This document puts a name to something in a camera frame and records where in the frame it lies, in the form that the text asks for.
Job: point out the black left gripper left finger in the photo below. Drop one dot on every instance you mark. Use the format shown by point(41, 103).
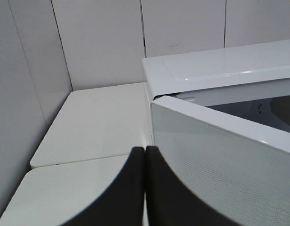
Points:
point(122, 202)

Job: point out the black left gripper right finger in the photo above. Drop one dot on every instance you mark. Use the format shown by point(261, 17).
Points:
point(169, 202)

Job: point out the white microwave door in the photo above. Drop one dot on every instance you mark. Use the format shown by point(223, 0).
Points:
point(233, 156)

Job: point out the white adjacent table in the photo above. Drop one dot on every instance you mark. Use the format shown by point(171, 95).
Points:
point(96, 123)

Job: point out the white microwave oven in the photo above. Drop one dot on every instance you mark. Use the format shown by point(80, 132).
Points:
point(247, 86)

